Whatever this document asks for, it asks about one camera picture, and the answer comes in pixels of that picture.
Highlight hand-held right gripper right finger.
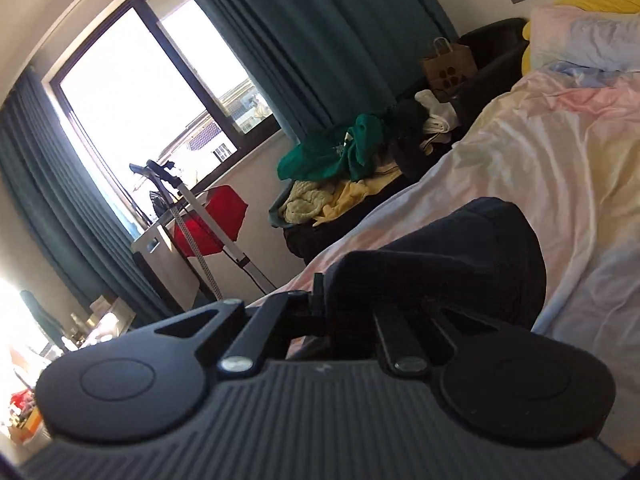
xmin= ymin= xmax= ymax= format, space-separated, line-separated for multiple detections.
xmin=372 ymin=305 xmax=511 ymax=378

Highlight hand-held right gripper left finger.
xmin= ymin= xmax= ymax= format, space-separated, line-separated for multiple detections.
xmin=150 ymin=290 xmax=326 ymax=378

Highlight black pants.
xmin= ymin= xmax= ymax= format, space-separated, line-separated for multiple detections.
xmin=320 ymin=197 xmax=547 ymax=361

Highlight black clothes heap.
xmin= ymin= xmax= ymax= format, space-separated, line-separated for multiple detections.
xmin=387 ymin=97 xmax=461 ymax=181

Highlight white clothes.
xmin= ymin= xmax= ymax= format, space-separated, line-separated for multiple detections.
xmin=415 ymin=89 xmax=461 ymax=153

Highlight standing garment steamer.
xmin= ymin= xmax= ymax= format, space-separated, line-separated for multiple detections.
xmin=129 ymin=159 xmax=278 ymax=301

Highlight white air purifier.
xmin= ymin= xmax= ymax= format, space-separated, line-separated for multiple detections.
xmin=131 ymin=205 xmax=216 ymax=311

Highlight red cloth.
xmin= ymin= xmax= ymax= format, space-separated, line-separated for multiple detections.
xmin=172 ymin=185 xmax=249 ymax=259

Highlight cream knitted garment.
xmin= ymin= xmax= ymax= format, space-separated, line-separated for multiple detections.
xmin=280 ymin=180 xmax=346 ymax=223

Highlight yellow cloth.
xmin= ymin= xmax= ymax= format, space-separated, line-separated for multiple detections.
xmin=315 ymin=172 xmax=401 ymax=226

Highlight cream box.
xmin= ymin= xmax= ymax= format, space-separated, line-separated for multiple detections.
xmin=90 ymin=296 xmax=137 ymax=333

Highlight white vanity table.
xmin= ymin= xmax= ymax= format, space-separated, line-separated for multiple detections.
xmin=0 ymin=305 xmax=138 ymax=448

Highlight green garment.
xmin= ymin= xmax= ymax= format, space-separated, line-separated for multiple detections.
xmin=277 ymin=114 xmax=396 ymax=183

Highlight wavy teal table mirror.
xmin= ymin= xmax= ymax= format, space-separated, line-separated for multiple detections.
xmin=20 ymin=290 xmax=66 ymax=348

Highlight bed with pastel sheet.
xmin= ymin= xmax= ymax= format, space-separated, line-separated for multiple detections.
xmin=247 ymin=67 xmax=640 ymax=461

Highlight teal curtain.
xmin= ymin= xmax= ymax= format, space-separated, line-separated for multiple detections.
xmin=165 ymin=0 xmax=458 ymax=141
xmin=0 ymin=67 xmax=166 ymax=331

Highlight orange box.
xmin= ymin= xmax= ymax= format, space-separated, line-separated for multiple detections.
xmin=7 ymin=392 xmax=43 ymax=443

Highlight brown paper bag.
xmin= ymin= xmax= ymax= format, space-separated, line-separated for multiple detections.
xmin=421 ymin=37 xmax=477 ymax=92

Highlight black framed window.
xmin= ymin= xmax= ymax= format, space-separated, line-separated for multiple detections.
xmin=42 ymin=0 xmax=281 ymax=241

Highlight black armchair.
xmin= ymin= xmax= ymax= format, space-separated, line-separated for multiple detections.
xmin=270 ymin=17 xmax=530 ymax=266

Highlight pastel pillow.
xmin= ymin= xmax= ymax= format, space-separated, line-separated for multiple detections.
xmin=527 ymin=2 xmax=640 ymax=73

